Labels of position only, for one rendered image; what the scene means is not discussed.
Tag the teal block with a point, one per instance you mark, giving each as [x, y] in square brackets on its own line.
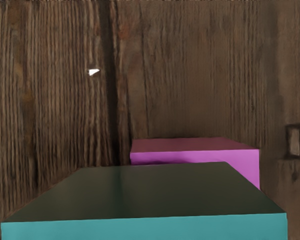
[145, 200]

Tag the pink block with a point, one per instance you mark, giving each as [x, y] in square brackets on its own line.
[215, 155]

